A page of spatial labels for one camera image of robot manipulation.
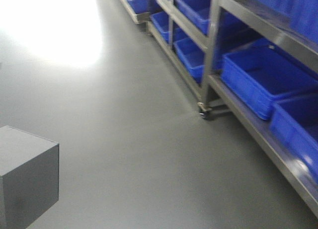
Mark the blue bin cart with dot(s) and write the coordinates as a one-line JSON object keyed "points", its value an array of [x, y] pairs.
{"points": [[263, 74], [295, 123]]}

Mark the gray box base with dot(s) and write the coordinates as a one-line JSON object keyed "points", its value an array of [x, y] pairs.
{"points": [[29, 177]]}

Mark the blue bin lower shelf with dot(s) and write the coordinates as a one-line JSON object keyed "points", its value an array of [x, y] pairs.
{"points": [[191, 56]]}

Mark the steel wheeled cart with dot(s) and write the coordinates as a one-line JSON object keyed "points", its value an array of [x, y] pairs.
{"points": [[292, 25]]}

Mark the blue bin cart middle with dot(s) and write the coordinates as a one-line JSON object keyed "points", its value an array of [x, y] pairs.
{"points": [[295, 123]]}

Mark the steel shelf rack left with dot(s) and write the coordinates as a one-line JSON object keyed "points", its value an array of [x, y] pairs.
{"points": [[162, 20]]}

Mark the blue bin cart left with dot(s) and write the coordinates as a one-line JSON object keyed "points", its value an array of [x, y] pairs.
{"points": [[263, 74]]}

